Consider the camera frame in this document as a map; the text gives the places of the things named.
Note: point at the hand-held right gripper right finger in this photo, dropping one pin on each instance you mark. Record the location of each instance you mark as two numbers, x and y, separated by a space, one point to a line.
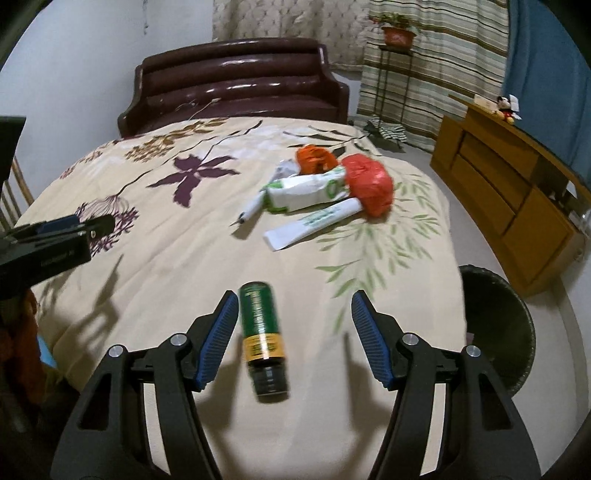
371 341

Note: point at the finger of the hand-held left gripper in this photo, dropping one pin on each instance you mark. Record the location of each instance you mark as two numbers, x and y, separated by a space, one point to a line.
99 226
57 225

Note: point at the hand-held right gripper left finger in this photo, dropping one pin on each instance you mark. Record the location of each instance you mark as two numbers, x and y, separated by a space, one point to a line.
217 341

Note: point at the green bottle yellow label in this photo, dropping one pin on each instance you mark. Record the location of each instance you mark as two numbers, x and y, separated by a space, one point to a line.
261 332

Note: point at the black-lined waste bin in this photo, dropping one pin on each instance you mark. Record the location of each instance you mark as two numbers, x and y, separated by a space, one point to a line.
498 323

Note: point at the white toothpaste tube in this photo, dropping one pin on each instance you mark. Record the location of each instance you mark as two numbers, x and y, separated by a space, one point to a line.
304 226

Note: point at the white pen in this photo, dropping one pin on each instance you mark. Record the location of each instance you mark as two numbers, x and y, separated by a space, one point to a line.
251 207

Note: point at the red plastic bag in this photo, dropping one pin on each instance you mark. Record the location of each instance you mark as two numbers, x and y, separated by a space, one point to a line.
369 184

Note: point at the white green-print plastic bag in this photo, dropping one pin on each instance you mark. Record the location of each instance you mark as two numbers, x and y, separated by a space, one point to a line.
300 191

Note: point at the grey paper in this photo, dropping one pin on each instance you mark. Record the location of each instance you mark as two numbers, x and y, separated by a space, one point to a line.
287 170

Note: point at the small orange plastic bag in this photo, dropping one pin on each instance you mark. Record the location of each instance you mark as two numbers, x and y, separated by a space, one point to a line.
314 159

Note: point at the wooden chair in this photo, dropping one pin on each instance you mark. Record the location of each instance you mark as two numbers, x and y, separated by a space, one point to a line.
25 187

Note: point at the floral beige blanket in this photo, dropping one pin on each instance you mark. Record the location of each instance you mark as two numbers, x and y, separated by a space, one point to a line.
184 277

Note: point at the orange cloth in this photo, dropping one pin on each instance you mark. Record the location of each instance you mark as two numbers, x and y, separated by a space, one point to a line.
21 341

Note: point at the black flat panel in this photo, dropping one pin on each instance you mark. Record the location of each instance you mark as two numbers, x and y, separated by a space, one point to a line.
9 147

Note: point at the dark brown leather sofa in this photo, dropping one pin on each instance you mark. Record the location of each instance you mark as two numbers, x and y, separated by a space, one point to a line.
231 83

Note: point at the wooden cabinet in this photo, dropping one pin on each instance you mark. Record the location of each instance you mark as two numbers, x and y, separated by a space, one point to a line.
485 175

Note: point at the checked cloth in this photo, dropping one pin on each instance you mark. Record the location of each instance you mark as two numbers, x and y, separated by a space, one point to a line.
388 129

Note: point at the beige flat box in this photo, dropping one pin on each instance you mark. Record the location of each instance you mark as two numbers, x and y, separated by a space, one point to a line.
484 104

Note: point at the mouse plush toy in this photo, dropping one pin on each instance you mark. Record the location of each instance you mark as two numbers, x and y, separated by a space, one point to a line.
504 108

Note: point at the white card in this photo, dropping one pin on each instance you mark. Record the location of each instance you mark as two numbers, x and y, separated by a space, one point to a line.
515 102

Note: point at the beige diamond-pattern curtain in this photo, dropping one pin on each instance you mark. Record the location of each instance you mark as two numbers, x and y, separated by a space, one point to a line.
286 18

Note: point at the black metal plant stand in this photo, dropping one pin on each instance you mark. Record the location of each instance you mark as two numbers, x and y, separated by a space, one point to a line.
397 50

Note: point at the striped curtain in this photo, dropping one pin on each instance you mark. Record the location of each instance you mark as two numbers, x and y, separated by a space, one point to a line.
452 55

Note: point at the potted plant in orange pot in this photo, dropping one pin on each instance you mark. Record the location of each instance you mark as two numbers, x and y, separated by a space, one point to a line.
398 36

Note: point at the blue curtain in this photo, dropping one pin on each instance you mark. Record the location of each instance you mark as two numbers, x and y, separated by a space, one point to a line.
545 69

